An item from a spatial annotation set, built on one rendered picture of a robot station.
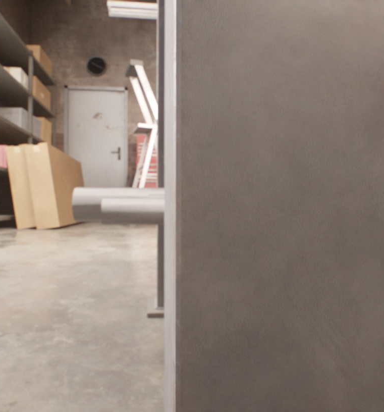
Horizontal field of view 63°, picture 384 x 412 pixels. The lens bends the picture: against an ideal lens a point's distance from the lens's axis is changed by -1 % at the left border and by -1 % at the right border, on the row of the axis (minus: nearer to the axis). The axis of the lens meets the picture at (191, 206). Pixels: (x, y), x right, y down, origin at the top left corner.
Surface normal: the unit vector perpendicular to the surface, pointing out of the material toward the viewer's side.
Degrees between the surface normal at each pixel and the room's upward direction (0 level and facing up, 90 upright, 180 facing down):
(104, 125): 90
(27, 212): 90
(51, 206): 90
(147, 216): 105
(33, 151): 92
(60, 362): 0
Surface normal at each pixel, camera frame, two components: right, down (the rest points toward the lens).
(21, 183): 0.13, 0.01
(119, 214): 0.11, 0.26
